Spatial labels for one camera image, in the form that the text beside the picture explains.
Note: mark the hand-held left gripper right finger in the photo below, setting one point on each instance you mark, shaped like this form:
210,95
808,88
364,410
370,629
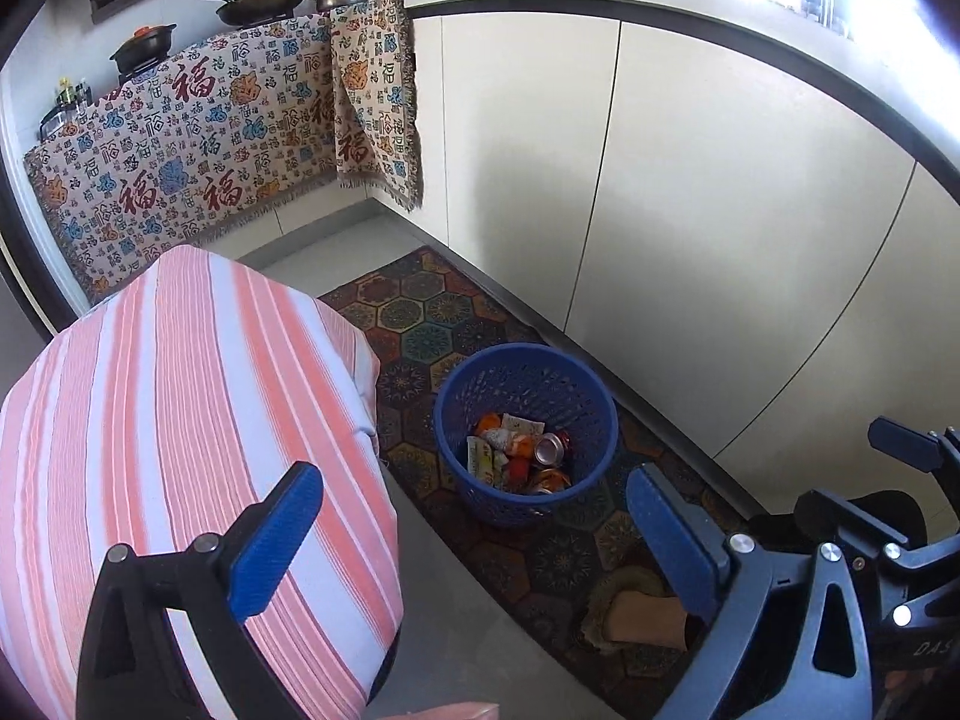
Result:
675,540

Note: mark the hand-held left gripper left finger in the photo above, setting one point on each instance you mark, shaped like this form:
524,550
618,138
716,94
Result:
274,540

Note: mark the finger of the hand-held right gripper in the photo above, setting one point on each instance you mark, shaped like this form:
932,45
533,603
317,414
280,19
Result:
832,514
904,444

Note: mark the crushed orange can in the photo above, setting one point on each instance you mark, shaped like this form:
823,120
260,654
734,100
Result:
551,481

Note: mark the crushed red can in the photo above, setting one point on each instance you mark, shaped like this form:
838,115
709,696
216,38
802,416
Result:
551,448

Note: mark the red plastic bag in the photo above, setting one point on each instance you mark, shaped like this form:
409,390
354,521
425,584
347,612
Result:
519,471

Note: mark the blue plastic basket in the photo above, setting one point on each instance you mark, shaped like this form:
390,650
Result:
480,506

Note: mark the orange wrapper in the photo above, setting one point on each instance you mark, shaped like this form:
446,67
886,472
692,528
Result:
491,424

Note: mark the brown slipper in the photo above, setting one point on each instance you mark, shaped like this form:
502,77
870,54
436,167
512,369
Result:
645,615

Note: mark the pink white striped tablecloth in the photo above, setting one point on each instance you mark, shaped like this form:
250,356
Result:
187,390

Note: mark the hexagon patterned rug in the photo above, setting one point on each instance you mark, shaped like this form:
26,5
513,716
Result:
450,315

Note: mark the white kitchen counter cabinet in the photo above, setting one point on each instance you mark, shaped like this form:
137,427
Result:
712,202

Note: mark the large patterned cloth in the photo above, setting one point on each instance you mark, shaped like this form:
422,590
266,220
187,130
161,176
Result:
187,165

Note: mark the narrow patterned cloth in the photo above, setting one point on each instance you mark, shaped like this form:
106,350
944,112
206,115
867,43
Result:
375,90

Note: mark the black clay pot orange lid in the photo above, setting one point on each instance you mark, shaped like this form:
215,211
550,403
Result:
142,49

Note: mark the dark wok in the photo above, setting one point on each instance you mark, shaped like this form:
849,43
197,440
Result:
259,4

